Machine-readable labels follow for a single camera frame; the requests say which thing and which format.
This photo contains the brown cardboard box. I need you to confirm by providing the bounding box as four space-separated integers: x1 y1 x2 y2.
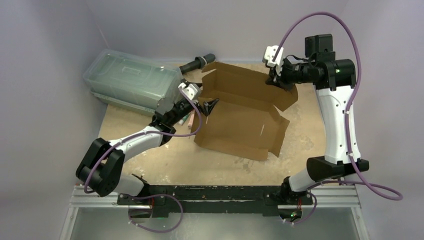
192 62 298 161

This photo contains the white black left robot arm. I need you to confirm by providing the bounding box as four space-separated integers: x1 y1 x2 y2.
75 79 219 205

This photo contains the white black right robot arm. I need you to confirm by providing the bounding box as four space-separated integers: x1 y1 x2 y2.
262 34 370 204

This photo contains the clear plastic storage box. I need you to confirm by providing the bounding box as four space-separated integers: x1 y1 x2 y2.
83 49 183 116

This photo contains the green white glue stick near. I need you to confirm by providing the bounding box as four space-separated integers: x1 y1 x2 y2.
178 114 190 126

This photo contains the pale pink correction tape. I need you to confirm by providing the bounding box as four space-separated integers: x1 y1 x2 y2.
187 111 196 129

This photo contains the dark grey corrugated pipe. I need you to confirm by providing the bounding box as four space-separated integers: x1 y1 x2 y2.
179 53 216 75

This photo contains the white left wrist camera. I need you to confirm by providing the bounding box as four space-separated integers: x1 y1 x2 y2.
178 85 202 101

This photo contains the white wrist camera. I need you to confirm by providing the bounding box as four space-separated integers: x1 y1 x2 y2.
178 85 202 101
262 45 284 68

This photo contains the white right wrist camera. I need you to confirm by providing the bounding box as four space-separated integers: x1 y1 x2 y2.
262 45 284 68

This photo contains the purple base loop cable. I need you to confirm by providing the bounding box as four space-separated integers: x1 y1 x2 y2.
127 194 185 234

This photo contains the aluminium frame rail right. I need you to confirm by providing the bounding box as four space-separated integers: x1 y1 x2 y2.
303 60 370 240

